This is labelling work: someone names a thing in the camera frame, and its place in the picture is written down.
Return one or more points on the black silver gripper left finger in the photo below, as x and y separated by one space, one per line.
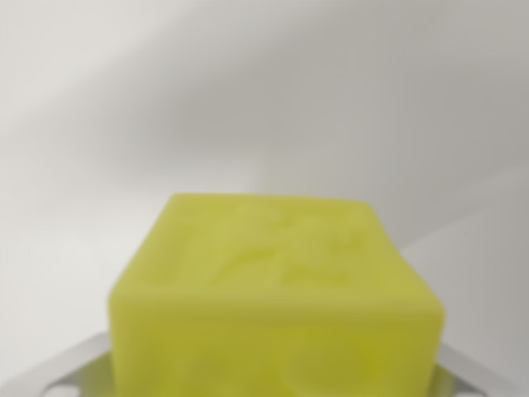
78 368

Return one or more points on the black silver gripper right finger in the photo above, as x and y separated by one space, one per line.
448 372

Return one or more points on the yellow embossed cube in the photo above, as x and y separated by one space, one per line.
277 297

